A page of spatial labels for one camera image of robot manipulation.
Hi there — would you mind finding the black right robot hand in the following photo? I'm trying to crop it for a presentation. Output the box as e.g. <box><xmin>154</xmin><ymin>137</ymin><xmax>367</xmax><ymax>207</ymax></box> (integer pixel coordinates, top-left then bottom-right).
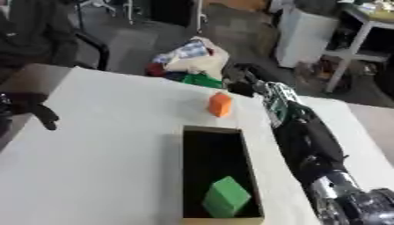
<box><xmin>222</xmin><ymin>62</ymin><xmax>271</xmax><ymax>98</ymax></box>

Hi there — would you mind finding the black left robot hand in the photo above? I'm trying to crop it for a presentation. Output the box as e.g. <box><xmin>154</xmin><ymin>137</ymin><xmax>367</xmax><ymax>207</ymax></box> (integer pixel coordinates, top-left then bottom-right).
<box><xmin>1</xmin><ymin>91</ymin><xmax>62</xmax><ymax>132</ymax></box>

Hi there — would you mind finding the cardboard box with dark inside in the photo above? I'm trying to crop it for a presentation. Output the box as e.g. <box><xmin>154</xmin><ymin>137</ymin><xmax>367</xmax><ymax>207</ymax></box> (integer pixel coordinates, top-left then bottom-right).
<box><xmin>177</xmin><ymin>125</ymin><xmax>266</xmax><ymax>225</ymax></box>

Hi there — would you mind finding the orange block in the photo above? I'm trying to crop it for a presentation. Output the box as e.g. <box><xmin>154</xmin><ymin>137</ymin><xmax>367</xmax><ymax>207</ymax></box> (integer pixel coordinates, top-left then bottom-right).
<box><xmin>206</xmin><ymin>91</ymin><xmax>234</xmax><ymax>119</ymax></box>

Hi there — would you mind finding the green bag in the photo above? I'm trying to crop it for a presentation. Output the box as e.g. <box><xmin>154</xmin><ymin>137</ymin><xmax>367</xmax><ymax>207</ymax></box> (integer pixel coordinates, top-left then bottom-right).
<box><xmin>179</xmin><ymin>73</ymin><xmax>225</xmax><ymax>90</ymax></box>

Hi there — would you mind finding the person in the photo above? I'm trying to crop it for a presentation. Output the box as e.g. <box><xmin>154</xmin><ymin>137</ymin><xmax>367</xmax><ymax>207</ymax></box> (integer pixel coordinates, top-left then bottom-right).
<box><xmin>0</xmin><ymin>0</ymin><xmax>80</xmax><ymax>84</ymax></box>

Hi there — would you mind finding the white cabinet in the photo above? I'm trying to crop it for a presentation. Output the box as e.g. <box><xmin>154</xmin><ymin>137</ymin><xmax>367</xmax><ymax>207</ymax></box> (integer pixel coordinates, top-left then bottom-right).
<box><xmin>274</xmin><ymin>6</ymin><xmax>342</xmax><ymax>69</ymax></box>

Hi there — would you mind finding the black chair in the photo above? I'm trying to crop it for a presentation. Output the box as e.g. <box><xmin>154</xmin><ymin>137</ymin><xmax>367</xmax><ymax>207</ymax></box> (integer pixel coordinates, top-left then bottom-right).
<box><xmin>72</xmin><ymin>29</ymin><xmax>113</xmax><ymax>72</ymax></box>

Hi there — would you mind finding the green block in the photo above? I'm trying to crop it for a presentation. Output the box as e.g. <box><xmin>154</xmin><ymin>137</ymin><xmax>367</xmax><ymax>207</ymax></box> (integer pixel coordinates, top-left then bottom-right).
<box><xmin>200</xmin><ymin>175</ymin><xmax>254</xmax><ymax>219</ymax></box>

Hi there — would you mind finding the white shelf table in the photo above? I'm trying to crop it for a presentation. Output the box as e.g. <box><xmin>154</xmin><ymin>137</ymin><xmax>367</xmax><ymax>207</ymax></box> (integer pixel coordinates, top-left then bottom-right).
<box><xmin>321</xmin><ymin>3</ymin><xmax>394</xmax><ymax>94</ymax></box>

